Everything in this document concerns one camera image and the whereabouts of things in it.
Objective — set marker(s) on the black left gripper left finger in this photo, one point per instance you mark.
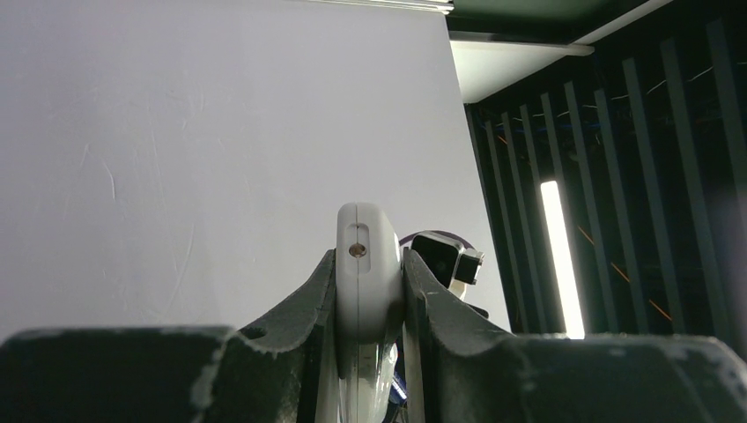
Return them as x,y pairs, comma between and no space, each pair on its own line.
279,368

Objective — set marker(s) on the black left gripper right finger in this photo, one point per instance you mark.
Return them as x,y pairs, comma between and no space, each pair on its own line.
460,367

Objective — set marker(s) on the white remote control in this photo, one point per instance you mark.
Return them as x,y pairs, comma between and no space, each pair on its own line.
369,310

